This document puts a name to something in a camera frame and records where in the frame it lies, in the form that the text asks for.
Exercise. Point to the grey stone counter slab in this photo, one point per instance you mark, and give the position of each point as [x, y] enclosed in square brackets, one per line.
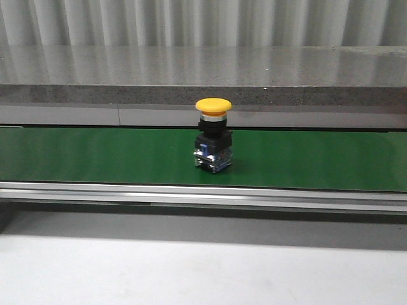
[277, 76]

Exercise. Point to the white pleated curtain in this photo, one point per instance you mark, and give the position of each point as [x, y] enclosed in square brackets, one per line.
[204, 23]

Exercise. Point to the green conveyor belt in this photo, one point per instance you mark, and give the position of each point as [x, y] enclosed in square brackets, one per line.
[365, 161]

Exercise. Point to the aluminium conveyor front rail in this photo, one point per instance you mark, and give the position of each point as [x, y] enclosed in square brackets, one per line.
[204, 196]

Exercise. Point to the white conveyor rear rail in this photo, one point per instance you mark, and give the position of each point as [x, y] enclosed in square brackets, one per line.
[261, 116]

